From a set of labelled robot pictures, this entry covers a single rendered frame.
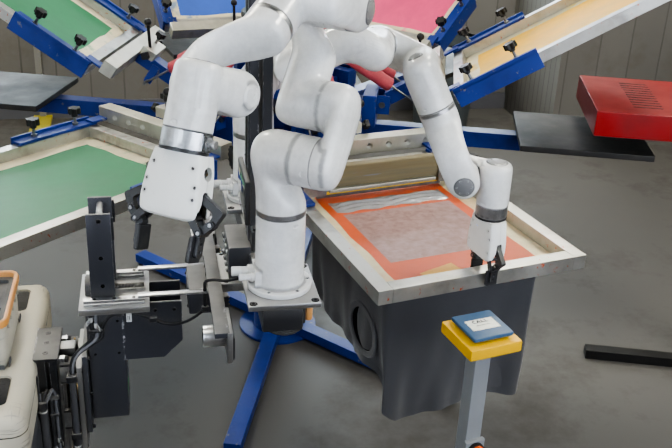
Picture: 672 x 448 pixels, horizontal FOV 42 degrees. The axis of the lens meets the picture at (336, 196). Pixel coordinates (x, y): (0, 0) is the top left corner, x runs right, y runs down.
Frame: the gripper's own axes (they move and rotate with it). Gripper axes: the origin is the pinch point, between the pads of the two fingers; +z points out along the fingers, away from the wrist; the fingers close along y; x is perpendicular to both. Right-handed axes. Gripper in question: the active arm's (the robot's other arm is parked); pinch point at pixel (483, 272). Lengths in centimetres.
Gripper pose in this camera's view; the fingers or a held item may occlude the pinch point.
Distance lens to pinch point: 218.0
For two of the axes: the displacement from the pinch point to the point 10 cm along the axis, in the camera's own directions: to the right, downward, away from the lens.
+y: 3.9, 3.8, -8.4
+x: 9.2, -1.2, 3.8
